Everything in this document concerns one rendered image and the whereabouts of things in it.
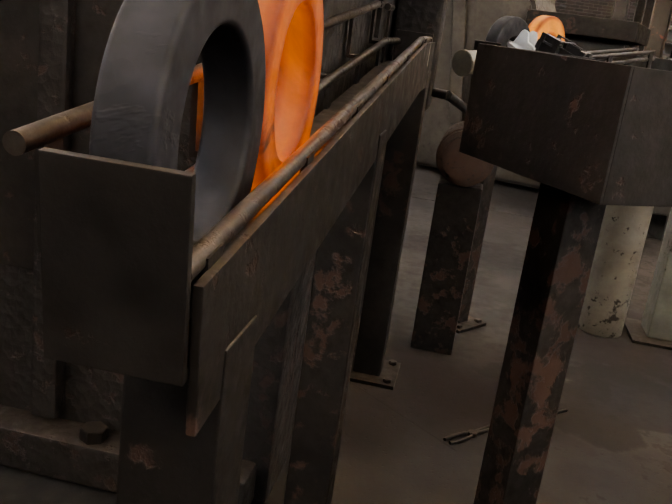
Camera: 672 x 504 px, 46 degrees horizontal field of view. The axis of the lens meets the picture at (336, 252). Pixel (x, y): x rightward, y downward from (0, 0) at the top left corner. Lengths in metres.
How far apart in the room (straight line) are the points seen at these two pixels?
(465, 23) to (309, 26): 3.57
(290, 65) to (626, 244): 1.60
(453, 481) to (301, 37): 0.93
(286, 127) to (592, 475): 1.05
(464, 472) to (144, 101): 1.17
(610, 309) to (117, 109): 1.95
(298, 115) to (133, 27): 0.32
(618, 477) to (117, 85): 1.33
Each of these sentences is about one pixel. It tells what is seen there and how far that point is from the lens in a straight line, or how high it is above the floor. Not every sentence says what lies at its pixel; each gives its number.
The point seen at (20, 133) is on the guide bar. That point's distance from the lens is 0.39.
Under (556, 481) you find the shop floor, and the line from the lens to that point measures 1.50.
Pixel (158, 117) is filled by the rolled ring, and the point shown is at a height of 0.67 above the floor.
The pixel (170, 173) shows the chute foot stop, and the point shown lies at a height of 0.65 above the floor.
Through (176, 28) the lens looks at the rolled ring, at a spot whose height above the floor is 0.71.
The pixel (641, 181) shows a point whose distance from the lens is 0.87.
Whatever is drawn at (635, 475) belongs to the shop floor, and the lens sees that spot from 1.60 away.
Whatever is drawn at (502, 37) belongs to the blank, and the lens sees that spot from 1.95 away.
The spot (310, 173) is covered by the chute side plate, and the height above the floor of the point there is 0.62.
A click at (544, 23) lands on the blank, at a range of 2.09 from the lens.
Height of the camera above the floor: 0.73
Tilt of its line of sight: 16 degrees down
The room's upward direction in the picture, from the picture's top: 8 degrees clockwise
